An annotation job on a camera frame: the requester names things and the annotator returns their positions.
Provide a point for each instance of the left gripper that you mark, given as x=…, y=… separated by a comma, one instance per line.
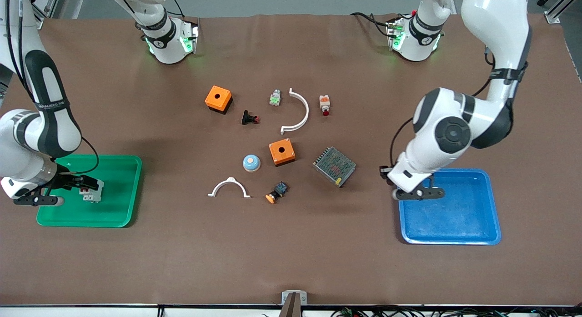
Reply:
x=384, y=175

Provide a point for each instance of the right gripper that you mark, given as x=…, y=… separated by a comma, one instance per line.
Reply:
x=65, y=179

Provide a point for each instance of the white red circuit breaker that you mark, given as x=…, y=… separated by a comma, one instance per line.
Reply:
x=91, y=195

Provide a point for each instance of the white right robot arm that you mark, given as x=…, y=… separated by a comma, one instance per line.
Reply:
x=54, y=126

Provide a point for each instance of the green plastic tray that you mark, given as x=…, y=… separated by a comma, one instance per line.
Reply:
x=104, y=203

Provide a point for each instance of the perforated metal power supply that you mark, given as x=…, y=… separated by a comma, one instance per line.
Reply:
x=334, y=164

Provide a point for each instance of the blue plastic tray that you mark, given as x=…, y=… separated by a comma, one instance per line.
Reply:
x=454, y=217

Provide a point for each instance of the orange button box black base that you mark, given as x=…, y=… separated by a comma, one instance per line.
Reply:
x=287, y=155
x=213, y=103

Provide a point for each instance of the orange blue push button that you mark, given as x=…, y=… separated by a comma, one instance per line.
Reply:
x=281, y=188

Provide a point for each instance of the blue dome buzzer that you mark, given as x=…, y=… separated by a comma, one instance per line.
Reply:
x=251, y=163

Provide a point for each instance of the black red indicator button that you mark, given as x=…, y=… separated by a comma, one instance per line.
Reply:
x=248, y=118

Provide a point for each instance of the red push button switch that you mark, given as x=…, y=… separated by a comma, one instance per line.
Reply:
x=324, y=102

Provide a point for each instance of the large white curved bracket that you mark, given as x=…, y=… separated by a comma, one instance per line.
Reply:
x=306, y=110

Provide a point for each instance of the green white switch module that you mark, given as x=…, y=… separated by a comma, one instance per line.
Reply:
x=274, y=98

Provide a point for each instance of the small white curved bracket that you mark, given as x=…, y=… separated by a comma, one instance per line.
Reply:
x=231, y=180

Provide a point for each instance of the grey metal table bracket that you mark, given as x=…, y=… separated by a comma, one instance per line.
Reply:
x=286, y=296

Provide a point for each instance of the brown camera pole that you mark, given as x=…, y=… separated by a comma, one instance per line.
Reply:
x=291, y=309

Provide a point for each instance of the aluminium frame profile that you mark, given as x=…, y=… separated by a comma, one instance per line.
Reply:
x=557, y=7
x=45, y=3

